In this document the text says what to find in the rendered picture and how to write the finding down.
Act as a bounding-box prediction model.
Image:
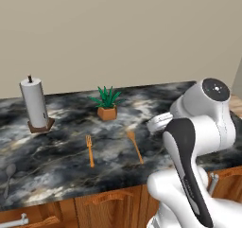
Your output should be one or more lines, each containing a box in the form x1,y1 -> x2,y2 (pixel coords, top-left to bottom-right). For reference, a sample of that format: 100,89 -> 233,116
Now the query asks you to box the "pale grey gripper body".
147,112 -> 175,135

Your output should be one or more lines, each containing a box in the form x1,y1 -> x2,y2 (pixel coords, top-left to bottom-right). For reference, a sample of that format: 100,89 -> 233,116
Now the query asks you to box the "wooden cabinet door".
74,184 -> 160,228
205,166 -> 242,205

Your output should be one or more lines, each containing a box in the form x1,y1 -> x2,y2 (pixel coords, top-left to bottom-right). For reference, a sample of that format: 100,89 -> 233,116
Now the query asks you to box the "wooden drawer front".
0,198 -> 77,228

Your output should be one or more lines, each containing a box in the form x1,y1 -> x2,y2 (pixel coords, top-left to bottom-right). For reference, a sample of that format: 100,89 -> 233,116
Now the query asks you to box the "wooden spatula spoon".
126,130 -> 145,166

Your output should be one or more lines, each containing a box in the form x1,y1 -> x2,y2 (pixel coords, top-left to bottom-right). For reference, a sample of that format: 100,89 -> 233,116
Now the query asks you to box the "green plant in brown pot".
87,85 -> 126,122

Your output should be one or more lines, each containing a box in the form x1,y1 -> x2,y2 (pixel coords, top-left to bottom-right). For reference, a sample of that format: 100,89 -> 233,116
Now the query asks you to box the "wooden fork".
85,134 -> 95,169

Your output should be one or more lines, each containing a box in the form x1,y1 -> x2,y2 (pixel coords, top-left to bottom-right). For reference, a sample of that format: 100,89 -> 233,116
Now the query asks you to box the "white paper towel roll holder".
19,74 -> 56,134

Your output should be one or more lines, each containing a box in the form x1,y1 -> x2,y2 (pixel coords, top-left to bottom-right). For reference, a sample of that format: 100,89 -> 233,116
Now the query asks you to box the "grey metal spoon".
2,163 -> 18,200

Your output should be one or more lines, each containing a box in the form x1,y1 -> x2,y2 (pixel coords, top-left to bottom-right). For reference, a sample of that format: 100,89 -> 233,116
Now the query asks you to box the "silver bar handle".
207,171 -> 220,197
0,212 -> 30,228

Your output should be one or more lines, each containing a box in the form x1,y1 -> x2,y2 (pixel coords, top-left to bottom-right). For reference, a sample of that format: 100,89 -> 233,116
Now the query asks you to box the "curved wooden handle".
82,189 -> 135,206
21,215 -> 61,228

